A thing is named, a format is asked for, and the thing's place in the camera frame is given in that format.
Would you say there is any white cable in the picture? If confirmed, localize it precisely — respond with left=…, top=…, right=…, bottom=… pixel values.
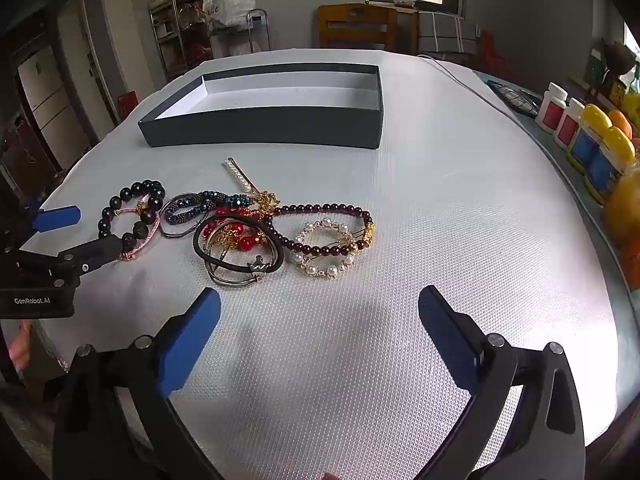
left=417, top=54, right=523, bottom=121

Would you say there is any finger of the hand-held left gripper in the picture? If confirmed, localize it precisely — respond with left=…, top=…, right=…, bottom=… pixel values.
left=20, top=205, right=82, bottom=241
left=50, top=236, right=125, bottom=278

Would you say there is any black shallow cardboard box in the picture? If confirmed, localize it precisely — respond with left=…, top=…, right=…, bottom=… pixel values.
left=137, top=62, right=385, bottom=151

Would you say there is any red bag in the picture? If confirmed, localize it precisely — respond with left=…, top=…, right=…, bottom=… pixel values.
left=475, top=30, right=511, bottom=68

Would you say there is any pearl hair pin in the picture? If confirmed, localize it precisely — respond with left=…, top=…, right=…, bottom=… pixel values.
left=222, top=157, right=256, bottom=193

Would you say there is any yellow bottle with blue label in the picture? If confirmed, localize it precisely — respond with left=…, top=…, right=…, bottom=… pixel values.
left=567, top=104, right=613, bottom=173
left=584, top=126, right=636, bottom=203

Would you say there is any white bottle with red label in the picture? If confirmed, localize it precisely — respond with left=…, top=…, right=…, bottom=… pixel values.
left=554, top=97, right=586, bottom=151
left=535, top=82, right=568, bottom=133

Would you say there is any dark blue bead bracelet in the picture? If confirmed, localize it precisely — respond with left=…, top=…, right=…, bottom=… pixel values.
left=164, top=190, right=251, bottom=226

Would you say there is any black bead bracelet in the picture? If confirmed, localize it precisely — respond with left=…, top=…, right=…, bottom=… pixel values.
left=98, top=180, right=166, bottom=253

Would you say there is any white refrigerator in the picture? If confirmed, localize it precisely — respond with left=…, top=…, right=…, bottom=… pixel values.
left=17, top=45, right=81, bottom=171

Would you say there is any wooden chair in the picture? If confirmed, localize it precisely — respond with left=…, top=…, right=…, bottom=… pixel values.
left=317, top=4, right=398, bottom=53

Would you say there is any grey plaid folded cloth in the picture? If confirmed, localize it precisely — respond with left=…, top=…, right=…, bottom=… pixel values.
left=417, top=10, right=476, bottom=53

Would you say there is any thin grey hair ring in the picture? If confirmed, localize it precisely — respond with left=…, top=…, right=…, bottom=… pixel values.
left=159, top=192, right=207, bottom=239

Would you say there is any phone with patterned case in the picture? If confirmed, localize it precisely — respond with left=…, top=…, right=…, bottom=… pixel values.
left=487, top=79, right=543, bottom=118

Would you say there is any red box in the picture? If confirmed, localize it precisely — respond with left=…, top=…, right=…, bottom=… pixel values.
left=119, top=91, right=141, bottom=121

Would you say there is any person's left hand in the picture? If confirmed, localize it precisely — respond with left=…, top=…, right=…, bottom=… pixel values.
left=9, top=322, right=32, bottom=373

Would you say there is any round pearl hair clip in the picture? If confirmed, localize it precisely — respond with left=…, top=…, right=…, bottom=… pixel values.
left=292, top=217, right=357, bottom=279

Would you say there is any silver metal bangle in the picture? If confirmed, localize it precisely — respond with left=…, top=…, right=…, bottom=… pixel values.
left=202, top=220, right=271, bottom=289

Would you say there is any black hair tie with charm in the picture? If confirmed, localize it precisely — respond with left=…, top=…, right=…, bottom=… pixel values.
left=192, top=212, right=285, bottom=277

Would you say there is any gold chain bracelet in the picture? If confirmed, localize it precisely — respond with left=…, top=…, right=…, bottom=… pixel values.
left=248, top=190, right=282, bottom=217

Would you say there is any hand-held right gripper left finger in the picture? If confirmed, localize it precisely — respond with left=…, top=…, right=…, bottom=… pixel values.
left=52, top=287, right=223, bottom=480

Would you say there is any white plastic bag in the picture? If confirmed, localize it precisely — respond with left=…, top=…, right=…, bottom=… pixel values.
left=205, top=0, right=257, bottom=28

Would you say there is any pink string bracelet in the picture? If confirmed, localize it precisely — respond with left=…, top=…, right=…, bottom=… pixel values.
left=117, top=200, right=161, bottom=262

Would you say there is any green box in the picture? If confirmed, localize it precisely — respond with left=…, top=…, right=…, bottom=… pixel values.
left=585, top=50, right=606, bottom=86

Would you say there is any metal shelf rack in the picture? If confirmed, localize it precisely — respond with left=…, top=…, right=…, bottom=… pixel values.
left=148, top=0, right=213, bottom=81

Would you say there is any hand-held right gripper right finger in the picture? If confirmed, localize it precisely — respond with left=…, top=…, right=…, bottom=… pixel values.
left=417, top=285, right=586, bottom=480

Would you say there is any metal trolley cart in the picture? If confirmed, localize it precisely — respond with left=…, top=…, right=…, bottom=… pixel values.
left=210, top=9, right=272, bottom=61

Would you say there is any dark red bead bracelet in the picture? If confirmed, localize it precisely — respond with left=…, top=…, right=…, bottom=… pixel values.
left=260, top=203, right=376, bottom=261

